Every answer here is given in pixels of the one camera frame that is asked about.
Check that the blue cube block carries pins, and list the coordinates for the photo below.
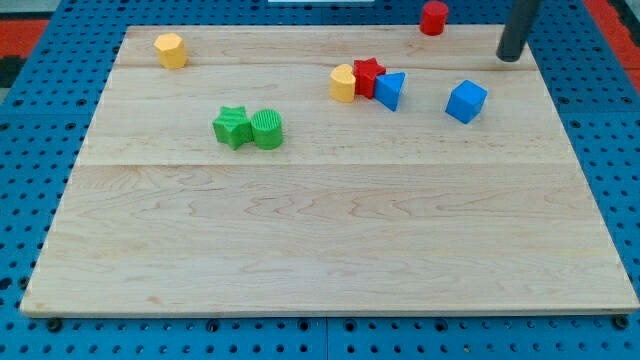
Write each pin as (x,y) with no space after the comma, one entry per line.
(466,101)

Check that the green cylinder block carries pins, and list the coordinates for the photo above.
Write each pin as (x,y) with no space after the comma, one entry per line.
(266,127)

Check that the light wooden board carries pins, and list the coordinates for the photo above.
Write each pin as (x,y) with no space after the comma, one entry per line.
(361,211)

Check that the yellow heart block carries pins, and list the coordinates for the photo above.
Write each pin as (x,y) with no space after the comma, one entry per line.
(342,83)

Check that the green star block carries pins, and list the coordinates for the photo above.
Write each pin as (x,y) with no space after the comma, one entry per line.
(232,127)

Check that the blue triangle block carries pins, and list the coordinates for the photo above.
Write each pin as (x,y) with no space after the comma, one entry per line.
(388,88)

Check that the red star block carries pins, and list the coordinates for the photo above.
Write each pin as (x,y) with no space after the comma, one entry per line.
(366,72)

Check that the yellow hexagon block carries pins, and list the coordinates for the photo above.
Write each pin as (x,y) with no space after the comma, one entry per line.
(171,51)

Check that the red cylinder block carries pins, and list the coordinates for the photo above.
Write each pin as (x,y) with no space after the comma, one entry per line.
(433,17)

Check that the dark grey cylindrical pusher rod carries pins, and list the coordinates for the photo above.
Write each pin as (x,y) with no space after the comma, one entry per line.
(517,29)

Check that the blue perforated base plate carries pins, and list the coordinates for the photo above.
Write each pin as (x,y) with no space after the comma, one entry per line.
(49,107)

